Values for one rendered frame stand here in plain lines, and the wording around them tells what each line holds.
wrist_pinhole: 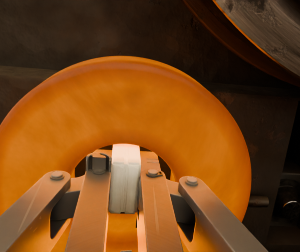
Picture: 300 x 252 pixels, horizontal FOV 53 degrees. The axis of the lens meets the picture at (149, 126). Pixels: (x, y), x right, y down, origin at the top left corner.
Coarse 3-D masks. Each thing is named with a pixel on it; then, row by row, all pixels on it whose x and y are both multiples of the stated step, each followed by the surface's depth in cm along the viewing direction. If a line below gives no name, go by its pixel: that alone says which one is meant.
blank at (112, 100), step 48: (48, 96) 16; (96, 96) 16; (144, 96) 16; (192, 96) 16; (0, 144) 16; (48, 144) 16; (96, 144) 17; (144, 144) 17; (192, 144) 17; (240, 144) 17; (0, 192) 17; (240, 192) 18
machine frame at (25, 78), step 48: (0, 0) 30; (48, 0) 31; (96, 0) 31; (144, 0) 32; (0, 48) 32; (48, 48) 32; (96, 48) 33; (144, 48) 33; (192, 48) 33; (0, 96) 28; (240, 96) 30; (288, 96) 30; (288, 144) 42; (288, 240) 36
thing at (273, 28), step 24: (216, 0) 18; (240, 0) 18; (264, 0) 18; (288, 0) 18; (240, 24) 18; (264, 24) 18; (288, 24) 18; (264, 48) 19; (288, 48) 19; (288, 72) 20
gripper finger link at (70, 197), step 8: (80, 176) 15; (72, 184) 14; (80, 184) 14; (72, 192) 14; (64, 200) 14; (72, 200) 14; (56, 208) 14; (64, 208) 14; (72, 208) 14; (56, 216) 14; (64, 216) 14; (72, 216) 14
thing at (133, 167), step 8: (128, 144) 17; (128, 152) 16; (136, 152) 16; (128, 160) 15; (136, 160) 15; (128, 168) 15; (136, 168) 15; (128, 176) 15; (136, 176) 15; (128, 184) 15; (136, 184) 15; (128, 192) 15; (136, 192) 16; (128, 200) 16; (136, 200) 16; (128, 208) 16; (136, 208) 16
